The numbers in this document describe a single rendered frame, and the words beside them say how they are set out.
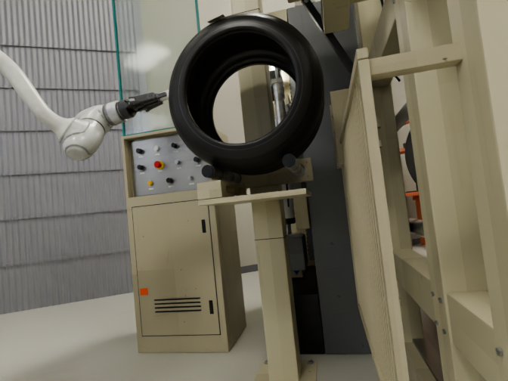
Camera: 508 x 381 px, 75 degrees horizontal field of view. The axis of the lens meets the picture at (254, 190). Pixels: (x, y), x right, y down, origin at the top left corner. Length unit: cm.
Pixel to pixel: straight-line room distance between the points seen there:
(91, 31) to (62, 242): 234
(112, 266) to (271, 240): 270
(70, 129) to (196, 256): 95
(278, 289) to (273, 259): 13
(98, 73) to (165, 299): 291
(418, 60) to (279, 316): 117
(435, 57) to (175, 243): 161
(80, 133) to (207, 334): 123
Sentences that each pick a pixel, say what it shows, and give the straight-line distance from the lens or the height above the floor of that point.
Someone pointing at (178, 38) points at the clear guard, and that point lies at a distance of 218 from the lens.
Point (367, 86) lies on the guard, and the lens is 59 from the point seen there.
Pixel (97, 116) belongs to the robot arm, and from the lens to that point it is 145.
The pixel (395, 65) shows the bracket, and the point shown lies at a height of 96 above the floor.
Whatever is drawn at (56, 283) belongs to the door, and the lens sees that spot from 403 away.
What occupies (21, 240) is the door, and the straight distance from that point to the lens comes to 406.
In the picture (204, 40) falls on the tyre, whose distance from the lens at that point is 125.
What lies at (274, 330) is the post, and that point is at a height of 23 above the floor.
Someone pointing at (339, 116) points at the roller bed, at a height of 109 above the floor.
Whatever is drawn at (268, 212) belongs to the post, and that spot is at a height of 73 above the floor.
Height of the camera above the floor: 75
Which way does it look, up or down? 3 degrees up
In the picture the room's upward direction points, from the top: 6 degrees counter-clockwise
